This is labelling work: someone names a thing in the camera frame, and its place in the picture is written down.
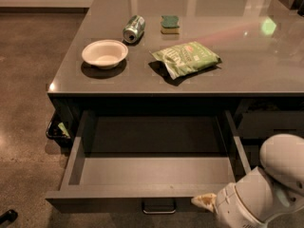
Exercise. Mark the green soda can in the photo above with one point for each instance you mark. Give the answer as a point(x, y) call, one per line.
point(134, 29)

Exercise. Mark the black bin beside cabinet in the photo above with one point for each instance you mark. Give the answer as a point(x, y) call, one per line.
point(56, 132)

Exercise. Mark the dark grey drawer cabinet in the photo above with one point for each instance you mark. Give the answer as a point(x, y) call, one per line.
point(259, 42)

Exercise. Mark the dark grey top drawer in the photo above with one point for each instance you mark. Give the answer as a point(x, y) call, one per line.
point(150, 164)

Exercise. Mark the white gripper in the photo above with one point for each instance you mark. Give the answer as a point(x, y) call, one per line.
point(228, 203)

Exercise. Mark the white paper bowl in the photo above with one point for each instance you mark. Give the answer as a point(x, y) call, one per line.
point(105, 54)

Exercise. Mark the green yellow sponge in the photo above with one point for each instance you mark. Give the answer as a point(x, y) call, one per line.
point(170, 24)

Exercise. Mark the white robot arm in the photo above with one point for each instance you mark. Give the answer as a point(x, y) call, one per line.
point(273, 189)

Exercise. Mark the green chip bag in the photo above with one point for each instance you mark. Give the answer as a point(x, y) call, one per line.
point(185, 59)

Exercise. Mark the black object on floor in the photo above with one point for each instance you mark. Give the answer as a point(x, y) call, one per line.
point(10, 215)

